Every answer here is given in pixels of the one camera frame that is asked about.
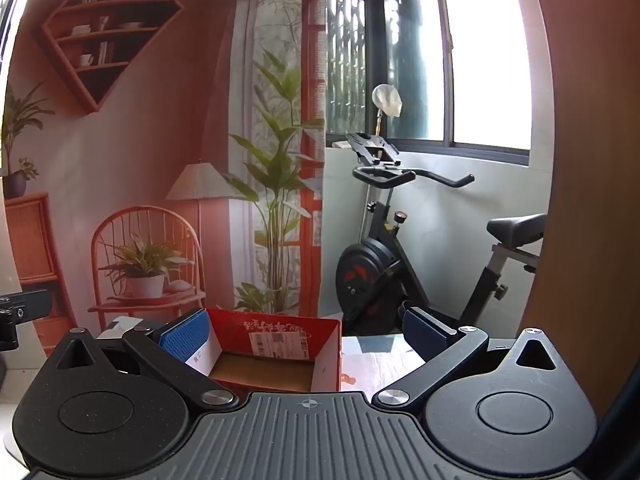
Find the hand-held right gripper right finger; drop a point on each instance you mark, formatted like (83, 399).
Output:
(420, 334)

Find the black exercise bike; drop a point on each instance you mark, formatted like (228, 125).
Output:
(370, 270)

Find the brown wooden panel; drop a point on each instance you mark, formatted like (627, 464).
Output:
(590, 210)

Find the dark framed window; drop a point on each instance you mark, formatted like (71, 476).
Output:
(439, 60)

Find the red cardboard box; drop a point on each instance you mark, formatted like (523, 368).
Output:
(280, 330)

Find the printed wall poster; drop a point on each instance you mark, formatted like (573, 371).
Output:
(150, 160)

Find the white flat packet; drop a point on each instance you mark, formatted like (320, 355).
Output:
(117, 327)

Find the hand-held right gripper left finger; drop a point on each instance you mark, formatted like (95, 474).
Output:
(185, 337)

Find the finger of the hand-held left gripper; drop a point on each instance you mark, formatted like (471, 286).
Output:
(30, 304)

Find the white plastic bag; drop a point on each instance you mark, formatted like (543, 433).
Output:
(387, 99)

